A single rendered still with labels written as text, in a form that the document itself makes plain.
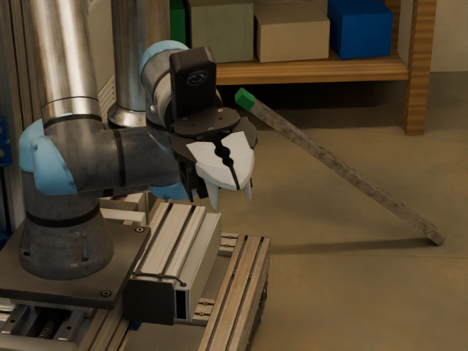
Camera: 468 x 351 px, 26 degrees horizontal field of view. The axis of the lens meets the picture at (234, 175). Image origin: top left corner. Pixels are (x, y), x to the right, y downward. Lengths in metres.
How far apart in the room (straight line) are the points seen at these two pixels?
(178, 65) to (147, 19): 0.43
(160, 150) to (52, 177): 0.14
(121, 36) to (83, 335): 0.46
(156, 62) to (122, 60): 0.26
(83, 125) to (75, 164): 0.05
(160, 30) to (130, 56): 0.06
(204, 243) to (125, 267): 0.27
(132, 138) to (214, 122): 0.21
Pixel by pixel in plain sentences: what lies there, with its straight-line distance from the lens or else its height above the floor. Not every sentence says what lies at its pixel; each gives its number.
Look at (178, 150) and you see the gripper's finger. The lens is 1.05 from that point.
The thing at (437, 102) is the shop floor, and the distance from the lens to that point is 4.28.
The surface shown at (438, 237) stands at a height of 0.03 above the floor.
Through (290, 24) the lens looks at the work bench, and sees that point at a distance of 3.90.
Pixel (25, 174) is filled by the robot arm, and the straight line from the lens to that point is 1.57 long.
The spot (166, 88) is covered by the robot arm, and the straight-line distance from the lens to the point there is 1.18.
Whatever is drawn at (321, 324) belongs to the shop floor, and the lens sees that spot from 2.88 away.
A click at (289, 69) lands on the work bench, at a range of 3.87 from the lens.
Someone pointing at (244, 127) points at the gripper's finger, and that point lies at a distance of 1.07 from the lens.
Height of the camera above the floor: 1.70
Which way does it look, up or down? 28 degrees down
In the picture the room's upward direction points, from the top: straight up
